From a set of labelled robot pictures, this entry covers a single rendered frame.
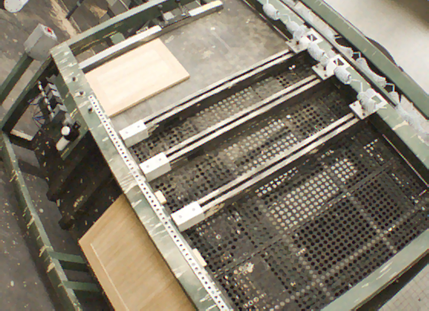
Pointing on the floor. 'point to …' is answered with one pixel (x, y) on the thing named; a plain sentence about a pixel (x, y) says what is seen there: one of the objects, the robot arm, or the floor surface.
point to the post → (14, 76)
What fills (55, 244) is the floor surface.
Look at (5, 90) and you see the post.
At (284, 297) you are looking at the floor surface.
